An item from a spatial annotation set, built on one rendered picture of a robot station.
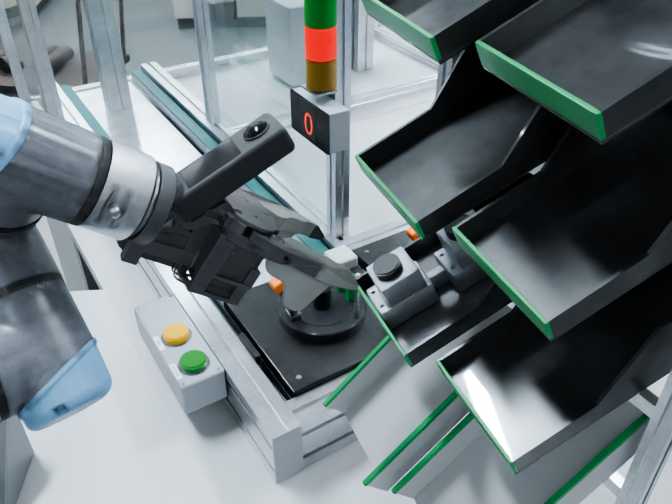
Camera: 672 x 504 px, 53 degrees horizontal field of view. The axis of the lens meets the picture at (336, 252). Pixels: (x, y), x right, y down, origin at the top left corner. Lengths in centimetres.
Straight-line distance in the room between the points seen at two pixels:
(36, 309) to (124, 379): 62
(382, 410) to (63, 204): 50
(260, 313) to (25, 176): 63
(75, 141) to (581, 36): 37
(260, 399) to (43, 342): 47
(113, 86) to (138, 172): 138
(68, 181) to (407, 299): 36
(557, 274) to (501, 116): 20
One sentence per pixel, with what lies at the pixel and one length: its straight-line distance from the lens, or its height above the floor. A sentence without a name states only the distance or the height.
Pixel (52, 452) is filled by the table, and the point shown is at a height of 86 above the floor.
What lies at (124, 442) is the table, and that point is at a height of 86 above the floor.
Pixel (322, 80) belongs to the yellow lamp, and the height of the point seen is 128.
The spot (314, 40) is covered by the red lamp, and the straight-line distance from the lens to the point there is 107.
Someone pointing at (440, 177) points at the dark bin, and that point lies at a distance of 64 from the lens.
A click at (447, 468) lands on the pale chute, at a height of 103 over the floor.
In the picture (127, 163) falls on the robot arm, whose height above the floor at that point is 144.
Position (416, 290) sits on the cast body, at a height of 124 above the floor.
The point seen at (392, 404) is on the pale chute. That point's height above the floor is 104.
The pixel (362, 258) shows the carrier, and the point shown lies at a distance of 120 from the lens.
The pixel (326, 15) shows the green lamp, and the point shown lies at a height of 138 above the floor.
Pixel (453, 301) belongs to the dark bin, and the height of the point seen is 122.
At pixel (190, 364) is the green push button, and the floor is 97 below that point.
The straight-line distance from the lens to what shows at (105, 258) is 146.
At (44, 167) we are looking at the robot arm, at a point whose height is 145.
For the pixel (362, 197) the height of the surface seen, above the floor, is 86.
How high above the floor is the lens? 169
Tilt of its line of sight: 37 degrees down
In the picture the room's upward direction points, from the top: straight up
